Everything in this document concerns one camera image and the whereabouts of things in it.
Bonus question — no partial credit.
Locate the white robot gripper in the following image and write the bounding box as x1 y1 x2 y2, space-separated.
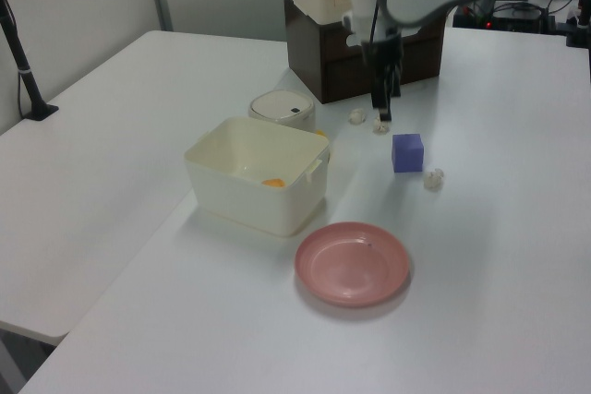
342 0 404 124

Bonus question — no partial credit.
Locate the purple cube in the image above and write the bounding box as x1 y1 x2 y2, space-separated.
391 133 425 174

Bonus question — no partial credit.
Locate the dark brown drawer cabinet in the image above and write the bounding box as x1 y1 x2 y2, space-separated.
283 0 447 105

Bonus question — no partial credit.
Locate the small white lidded bin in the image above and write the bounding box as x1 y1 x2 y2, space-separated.
247 89 320 133

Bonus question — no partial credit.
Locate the black control box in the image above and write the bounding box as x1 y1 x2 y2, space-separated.
452 0 558 33

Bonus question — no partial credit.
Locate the cream plastic storage box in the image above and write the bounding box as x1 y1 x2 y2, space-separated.
183 115 332 239

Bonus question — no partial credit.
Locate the pink plate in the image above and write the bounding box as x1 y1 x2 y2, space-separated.
295 221 411 308

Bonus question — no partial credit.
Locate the black table clamp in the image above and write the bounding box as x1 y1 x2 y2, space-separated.
556 0 591 49

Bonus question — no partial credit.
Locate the black camera stand pole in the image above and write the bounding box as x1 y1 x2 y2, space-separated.
0 0 60 122

